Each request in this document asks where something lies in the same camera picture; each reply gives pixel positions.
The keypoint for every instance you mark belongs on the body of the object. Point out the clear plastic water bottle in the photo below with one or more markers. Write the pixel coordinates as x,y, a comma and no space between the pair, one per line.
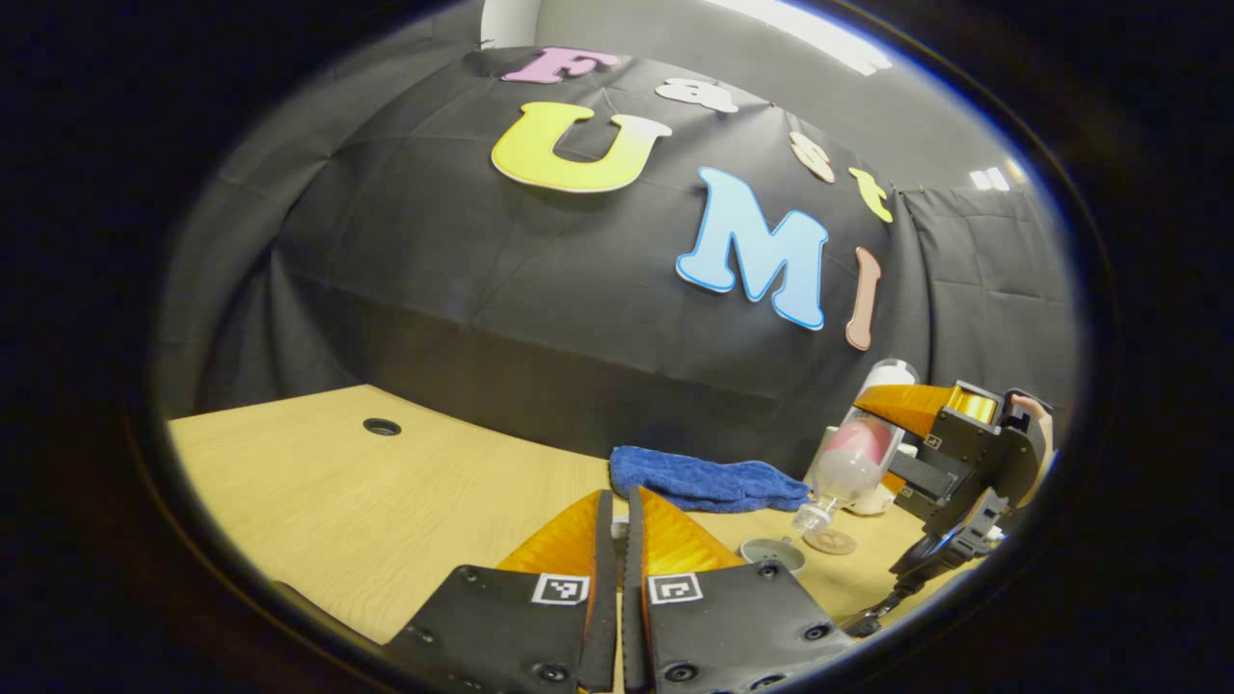
853,453

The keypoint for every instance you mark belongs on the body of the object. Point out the white toaster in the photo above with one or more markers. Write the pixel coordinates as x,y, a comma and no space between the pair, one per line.
872,499

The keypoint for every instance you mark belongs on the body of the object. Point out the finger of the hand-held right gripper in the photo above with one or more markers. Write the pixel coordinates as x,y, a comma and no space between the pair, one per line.
925,477
925,405

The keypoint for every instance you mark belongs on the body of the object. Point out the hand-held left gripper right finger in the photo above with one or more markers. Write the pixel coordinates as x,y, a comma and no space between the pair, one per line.
723,622

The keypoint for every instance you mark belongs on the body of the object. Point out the black backdrop cloth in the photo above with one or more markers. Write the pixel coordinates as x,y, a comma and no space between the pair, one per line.
530,308

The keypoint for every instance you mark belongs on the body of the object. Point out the round brown coaster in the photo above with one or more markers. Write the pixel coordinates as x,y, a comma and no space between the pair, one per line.
831,543

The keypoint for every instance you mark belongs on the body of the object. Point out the white ceramic teacup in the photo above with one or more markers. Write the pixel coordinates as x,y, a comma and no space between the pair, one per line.
771,554

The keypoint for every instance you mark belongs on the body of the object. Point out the blue towel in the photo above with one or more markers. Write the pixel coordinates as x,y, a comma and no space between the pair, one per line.
704,479

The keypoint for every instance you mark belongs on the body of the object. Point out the small ceiling light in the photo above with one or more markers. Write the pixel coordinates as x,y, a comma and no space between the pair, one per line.
990,178

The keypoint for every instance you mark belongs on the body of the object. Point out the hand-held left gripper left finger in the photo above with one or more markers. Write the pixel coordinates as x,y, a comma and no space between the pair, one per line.
501,622

